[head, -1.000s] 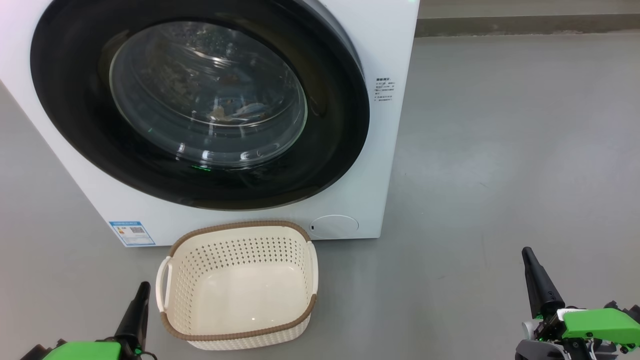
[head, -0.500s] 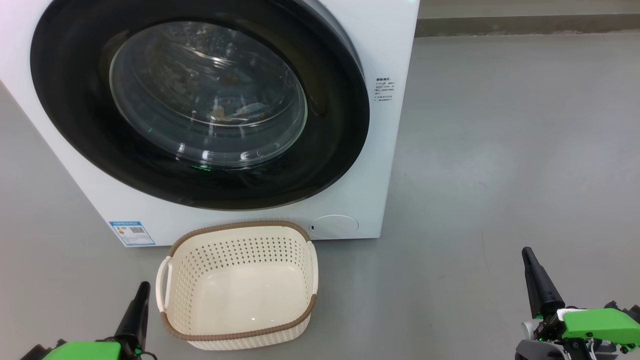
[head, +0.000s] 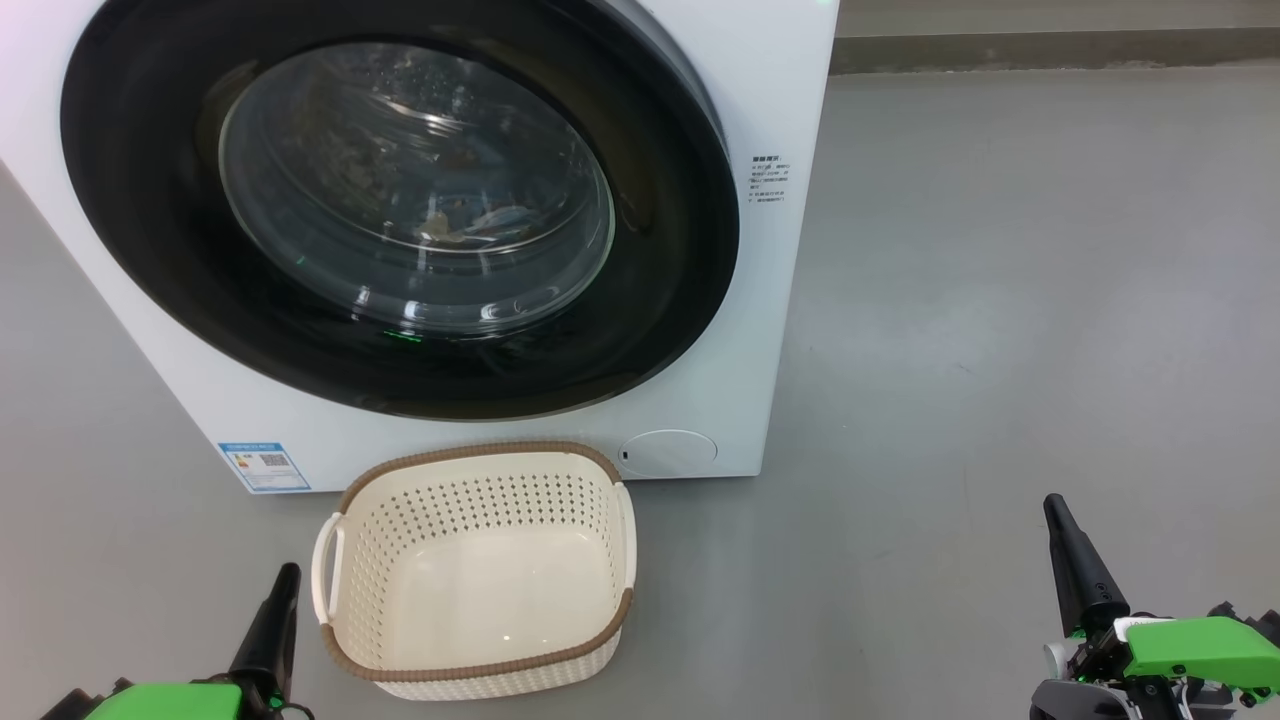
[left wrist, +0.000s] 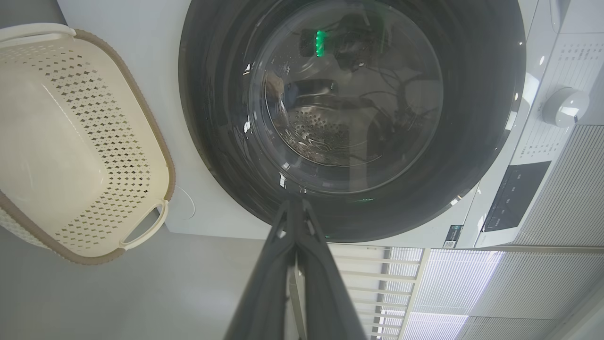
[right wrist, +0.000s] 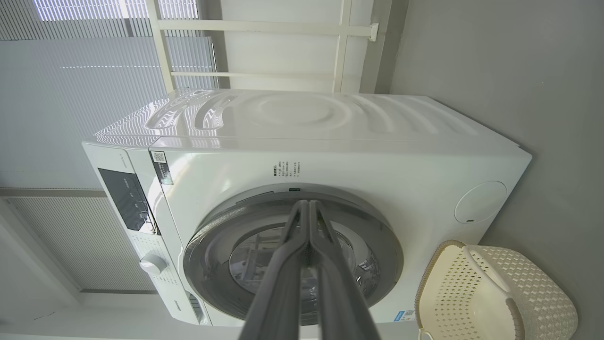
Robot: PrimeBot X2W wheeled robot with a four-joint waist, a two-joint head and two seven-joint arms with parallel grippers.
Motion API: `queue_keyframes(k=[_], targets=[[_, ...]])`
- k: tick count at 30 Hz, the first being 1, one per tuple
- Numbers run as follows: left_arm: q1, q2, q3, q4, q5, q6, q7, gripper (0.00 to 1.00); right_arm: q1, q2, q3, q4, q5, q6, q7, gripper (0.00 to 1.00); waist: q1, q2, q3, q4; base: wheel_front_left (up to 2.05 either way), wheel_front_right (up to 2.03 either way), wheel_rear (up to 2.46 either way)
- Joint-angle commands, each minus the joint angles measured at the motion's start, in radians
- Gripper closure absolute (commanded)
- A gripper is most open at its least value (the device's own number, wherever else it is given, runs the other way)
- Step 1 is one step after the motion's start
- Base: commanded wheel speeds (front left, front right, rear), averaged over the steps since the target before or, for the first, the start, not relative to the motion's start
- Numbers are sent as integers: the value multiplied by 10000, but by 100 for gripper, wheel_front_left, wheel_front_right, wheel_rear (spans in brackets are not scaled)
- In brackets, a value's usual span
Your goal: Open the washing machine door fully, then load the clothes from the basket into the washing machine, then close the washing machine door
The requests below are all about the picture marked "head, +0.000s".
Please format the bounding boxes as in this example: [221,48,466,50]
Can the cream perforated laundry basket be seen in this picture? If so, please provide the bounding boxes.
[310,441,638,701]

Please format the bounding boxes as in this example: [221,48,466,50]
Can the white front-load washing machine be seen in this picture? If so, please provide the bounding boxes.
[0,0,841,496]

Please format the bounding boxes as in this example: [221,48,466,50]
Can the blue energy label sticker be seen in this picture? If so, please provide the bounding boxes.
[218,441,312,493]

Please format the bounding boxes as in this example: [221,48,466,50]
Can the blue cartoon print garment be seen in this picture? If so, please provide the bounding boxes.
[415,198,536,247]

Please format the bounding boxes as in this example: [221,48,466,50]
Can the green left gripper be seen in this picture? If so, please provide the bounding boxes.
[85,562,302,720]

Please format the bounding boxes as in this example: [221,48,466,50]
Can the black round glass washer door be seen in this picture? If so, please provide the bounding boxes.
[60,0,742,422]

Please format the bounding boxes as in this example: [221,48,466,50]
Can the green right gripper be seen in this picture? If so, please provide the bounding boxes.
[1030,493,1280,720]

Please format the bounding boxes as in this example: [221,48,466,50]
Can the round white filter cover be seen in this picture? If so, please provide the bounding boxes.
[618,429,719,479]

